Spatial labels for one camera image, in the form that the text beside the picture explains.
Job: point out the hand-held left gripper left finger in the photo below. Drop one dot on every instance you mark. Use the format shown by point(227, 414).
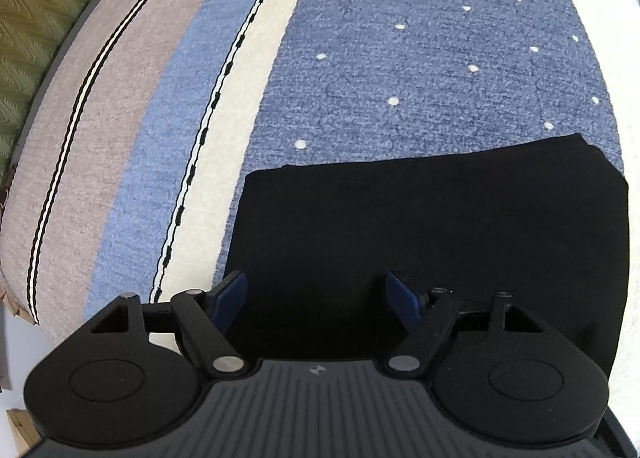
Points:
point(230, 299)

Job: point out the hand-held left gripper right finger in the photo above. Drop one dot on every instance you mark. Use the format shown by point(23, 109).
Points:
point(403, 299)

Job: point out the black pants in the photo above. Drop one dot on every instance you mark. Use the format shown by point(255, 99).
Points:
point(425, 218)

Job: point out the striped blue printed blanket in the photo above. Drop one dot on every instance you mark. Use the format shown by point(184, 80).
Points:
point(350, 63)

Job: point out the green padded headboard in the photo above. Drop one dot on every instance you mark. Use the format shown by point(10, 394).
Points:
point(35, 28)

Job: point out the wooden bed frame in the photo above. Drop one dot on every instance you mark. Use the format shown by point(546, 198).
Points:
point(22, 430)

